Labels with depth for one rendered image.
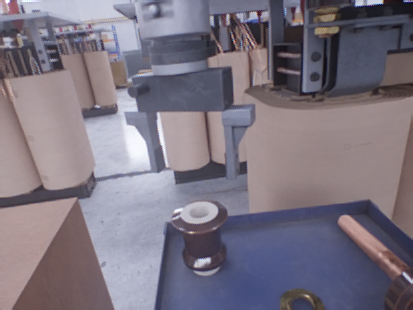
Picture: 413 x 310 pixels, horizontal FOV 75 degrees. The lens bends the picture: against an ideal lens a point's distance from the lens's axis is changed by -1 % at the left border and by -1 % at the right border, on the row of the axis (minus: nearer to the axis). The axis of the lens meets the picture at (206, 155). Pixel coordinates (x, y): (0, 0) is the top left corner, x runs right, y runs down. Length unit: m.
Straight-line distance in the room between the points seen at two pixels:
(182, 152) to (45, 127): 1.11
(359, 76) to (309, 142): 0.19
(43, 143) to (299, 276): 2.28
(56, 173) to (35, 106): 0.57
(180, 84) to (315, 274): 0.37
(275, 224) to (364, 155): 0.31
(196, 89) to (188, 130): 1.97
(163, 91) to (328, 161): 0.50
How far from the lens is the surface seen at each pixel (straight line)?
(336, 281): 0.52
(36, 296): 0.59
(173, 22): 0.34
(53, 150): 2.54
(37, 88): 2.45
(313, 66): 0.78
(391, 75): 0.95
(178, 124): 2.30
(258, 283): 0.50
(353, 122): 0.74
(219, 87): 0.34
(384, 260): 0.50
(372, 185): 0.86
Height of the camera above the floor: 1.25
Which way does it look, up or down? 22 degrees down
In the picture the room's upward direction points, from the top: 6 degrees counter-clockwise
